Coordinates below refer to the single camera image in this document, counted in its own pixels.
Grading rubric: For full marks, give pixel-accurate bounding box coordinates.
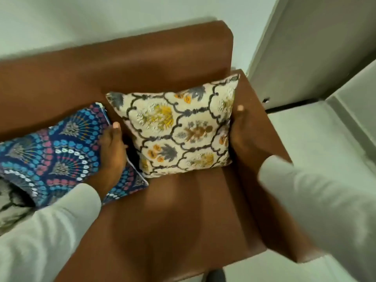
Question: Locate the person's right hand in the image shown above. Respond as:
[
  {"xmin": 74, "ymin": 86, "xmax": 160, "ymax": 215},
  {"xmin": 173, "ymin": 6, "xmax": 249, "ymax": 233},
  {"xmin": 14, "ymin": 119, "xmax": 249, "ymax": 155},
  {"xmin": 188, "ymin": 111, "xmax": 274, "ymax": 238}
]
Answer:
[{"xmin": 229, "ymin": 105, "xmax": 284, "ymax": 171}]

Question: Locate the person's left hand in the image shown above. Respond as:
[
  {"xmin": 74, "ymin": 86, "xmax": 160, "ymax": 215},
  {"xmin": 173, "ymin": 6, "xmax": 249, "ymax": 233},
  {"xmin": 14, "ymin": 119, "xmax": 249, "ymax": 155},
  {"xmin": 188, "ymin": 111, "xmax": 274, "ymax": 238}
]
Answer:
[{"xmin": 87, "ymin": 121, "xmax": 129, "ymax": 191}]

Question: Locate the blue peacock patterned cushion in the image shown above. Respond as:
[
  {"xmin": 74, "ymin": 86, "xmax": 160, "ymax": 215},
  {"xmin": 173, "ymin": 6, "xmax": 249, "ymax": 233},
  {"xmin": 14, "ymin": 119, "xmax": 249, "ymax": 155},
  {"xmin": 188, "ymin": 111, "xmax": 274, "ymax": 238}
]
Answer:
[{"xmin": 0, "ymin": 102, "xmax": 150, "ymax": 208}]

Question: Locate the cream floral cushion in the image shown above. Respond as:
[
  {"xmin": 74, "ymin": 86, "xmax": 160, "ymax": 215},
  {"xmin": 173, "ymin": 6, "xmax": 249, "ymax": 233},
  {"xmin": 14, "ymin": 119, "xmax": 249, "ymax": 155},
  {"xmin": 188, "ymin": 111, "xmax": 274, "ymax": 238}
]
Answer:
[{"xmin": 105, "ymin": 74, "xmax": 240, "ymax": 179}]

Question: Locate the brown leather sofa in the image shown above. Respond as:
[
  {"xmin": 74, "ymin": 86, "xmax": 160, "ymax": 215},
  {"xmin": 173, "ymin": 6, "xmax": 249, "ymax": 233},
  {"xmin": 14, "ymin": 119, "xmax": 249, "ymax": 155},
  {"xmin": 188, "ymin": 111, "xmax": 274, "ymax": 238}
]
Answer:
[{"xmin": 0, "ymin": 20, "xmax": 327, "ymax": 282}]

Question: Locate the grey white patterned cushion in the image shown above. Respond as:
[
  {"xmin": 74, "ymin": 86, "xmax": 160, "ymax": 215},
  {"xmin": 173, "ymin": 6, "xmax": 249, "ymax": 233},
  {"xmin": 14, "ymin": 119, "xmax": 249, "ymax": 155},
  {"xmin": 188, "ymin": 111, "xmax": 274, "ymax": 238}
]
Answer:
[{"xmin": 0, "ymin": 177, "xmax": 37, "ymax": 237}]

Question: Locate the person's left forearm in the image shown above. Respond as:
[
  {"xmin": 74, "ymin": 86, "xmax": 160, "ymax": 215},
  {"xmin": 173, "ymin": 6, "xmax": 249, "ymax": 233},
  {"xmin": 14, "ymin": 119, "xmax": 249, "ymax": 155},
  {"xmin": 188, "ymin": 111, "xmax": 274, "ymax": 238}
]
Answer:
[{"xmin": 0, "ymin": 174, "xmax": 102, "ymax": 282}]

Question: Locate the person's right forearm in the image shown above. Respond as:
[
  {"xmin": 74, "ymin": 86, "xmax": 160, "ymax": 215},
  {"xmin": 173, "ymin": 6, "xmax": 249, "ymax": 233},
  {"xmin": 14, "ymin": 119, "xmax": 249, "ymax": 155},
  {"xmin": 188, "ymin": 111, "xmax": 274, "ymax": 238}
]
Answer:
[{"xmin": 257, "ymin": 155, "xmax": 376, "ymax": 282}]

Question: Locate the person's dark shoe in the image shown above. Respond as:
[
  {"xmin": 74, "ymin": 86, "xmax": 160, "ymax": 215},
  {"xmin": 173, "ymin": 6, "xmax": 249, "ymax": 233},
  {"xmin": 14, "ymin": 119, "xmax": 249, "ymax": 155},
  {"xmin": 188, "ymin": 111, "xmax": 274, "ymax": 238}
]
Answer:
[{"xmin": 205, "ymin": 268, "xmax": 227, "ymax": 282}]

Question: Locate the grey white door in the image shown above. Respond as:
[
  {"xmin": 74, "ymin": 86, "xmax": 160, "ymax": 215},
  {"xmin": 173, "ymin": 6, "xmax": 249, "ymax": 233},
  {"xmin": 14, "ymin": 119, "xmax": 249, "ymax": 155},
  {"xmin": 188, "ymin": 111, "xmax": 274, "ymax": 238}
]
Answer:
[{"xmin": 249, "ymin": 0, "xmax": 376, "ymax": 110}]

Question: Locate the white door frame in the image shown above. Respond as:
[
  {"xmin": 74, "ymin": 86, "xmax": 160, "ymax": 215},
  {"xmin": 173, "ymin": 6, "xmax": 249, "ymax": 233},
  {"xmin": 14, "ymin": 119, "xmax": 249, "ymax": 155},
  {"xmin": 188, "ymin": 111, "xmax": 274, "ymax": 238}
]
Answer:
[{"xmin": 246, "ymin": 0, "xmax": 290, "ymax": 77}]

